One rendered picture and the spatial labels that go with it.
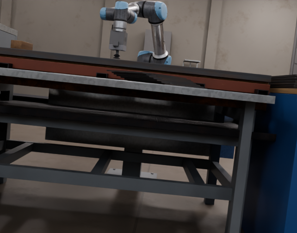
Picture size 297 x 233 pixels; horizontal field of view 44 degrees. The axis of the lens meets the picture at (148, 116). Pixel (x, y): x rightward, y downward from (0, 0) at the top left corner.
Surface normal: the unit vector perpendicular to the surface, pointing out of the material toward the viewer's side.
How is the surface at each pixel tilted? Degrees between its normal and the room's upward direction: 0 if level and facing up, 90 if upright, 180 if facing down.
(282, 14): 90
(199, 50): 90
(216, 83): 90
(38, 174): 90
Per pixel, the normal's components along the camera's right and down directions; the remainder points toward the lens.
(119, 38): -0.22, 0.06
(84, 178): 0.00, 0.08
